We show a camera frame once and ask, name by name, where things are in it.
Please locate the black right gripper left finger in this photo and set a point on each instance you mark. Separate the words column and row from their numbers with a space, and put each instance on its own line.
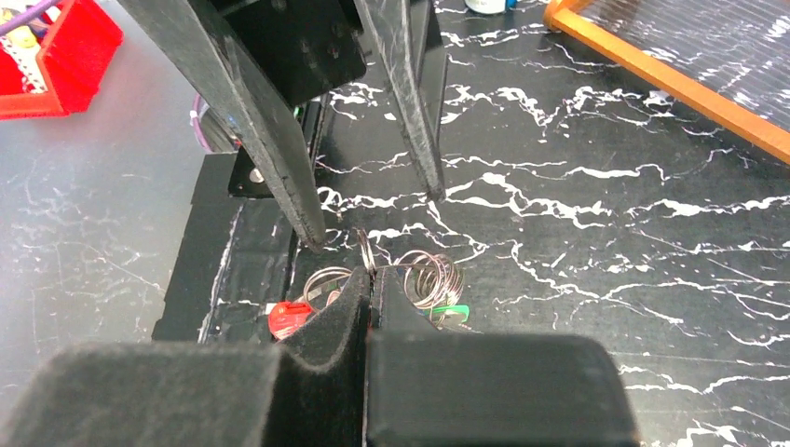
column 306, row 390

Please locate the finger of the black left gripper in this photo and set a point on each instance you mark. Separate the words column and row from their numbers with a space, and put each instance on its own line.
column 206, row 51
column 406, row 35

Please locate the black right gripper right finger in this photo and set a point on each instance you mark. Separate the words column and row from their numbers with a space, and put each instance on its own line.
column 428, row 387

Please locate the white blue tape roll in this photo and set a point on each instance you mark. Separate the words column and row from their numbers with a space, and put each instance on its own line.
column 490, row 7

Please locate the red plastic bin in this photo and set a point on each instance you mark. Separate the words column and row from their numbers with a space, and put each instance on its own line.
column 54, row 55

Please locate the orange wooden shelf rack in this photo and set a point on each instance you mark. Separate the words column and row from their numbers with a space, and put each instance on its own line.
column 728, row 60

